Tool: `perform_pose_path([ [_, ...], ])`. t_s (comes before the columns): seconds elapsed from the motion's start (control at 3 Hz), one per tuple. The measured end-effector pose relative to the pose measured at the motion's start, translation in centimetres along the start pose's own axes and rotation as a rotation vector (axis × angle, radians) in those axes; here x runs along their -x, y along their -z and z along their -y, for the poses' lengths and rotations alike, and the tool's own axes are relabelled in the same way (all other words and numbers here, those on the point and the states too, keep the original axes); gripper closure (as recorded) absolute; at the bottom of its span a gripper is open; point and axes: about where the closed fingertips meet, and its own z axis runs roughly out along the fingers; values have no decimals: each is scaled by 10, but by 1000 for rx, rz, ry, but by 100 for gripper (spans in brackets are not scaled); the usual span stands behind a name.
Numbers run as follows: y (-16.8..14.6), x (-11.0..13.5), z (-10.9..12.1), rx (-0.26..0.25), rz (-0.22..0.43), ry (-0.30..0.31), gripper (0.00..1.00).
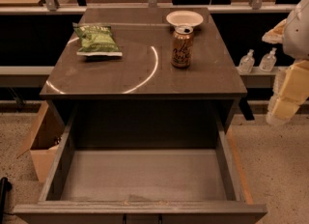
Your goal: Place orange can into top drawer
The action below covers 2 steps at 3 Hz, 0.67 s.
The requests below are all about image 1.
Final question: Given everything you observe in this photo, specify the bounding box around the clear sanitizer bottle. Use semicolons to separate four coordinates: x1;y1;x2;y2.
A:
259;47;277;72
239;49;255;73

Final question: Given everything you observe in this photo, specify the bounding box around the green chip bag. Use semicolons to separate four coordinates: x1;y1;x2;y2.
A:
73;23;123;57

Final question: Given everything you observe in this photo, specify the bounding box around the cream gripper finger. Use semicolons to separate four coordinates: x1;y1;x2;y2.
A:
262;19;287;44
266;60;309;126

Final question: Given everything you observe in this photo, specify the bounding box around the orange soda can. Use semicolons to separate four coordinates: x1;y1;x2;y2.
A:
171;25;194;68

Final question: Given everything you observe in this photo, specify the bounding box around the clear sanitizer bottle right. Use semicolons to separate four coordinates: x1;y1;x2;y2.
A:
259;47;277;72

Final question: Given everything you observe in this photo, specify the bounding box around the clear sanitizer bottle left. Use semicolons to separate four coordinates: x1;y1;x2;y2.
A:
239;49;255;73

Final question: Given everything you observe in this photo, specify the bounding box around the cardboard box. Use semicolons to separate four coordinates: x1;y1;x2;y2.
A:
16;101;65;182

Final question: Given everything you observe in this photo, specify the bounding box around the grey metal rail shelf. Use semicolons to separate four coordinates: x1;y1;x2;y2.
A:
0;67;287;89

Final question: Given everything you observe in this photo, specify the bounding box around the white paper bowl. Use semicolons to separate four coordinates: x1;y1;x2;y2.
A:
166;11;204;27

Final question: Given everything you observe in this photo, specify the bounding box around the open top drawer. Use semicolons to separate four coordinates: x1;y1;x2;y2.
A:
14;119;267;224

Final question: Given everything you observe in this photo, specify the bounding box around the black object on floor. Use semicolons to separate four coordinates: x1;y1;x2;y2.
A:
0;177;12;224

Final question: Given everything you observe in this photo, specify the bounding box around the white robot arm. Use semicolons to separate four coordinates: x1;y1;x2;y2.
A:
262;3;309;125

